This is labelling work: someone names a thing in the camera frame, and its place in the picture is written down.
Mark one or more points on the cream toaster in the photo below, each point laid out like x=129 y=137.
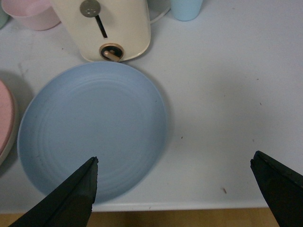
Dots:
x=121 y=32

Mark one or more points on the cream plate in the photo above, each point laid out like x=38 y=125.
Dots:
x=13 y=132

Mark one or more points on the green bowl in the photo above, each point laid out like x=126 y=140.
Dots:
x=3 y=18

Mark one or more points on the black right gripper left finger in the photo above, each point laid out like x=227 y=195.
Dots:
x=68 y=205

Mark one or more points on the pink bowl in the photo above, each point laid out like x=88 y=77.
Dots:
x=37 y=15

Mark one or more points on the light blue cup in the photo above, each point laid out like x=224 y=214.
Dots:
x=185 y=10

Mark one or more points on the blue plate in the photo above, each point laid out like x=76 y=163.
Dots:
x=106 y=110

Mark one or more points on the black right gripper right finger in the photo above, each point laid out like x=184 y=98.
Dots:
x=281 y=187

